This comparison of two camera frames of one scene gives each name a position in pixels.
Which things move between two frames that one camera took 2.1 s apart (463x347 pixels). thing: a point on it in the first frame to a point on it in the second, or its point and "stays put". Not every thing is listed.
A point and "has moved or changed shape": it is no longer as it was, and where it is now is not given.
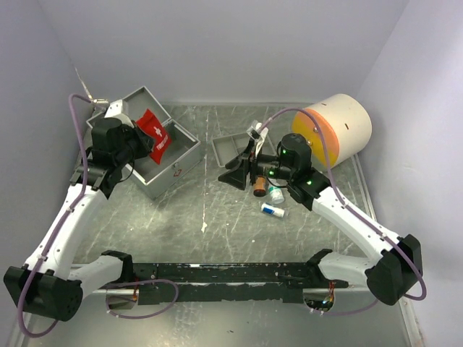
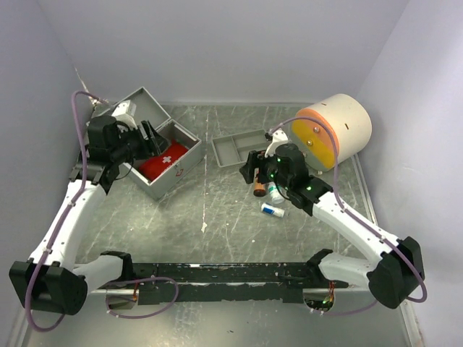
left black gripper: x=145 y=142 stays put
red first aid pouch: x=151 y=125 has moved or changed shape
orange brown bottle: x=260 y=186 stays put
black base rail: x=227 y=283 stays put
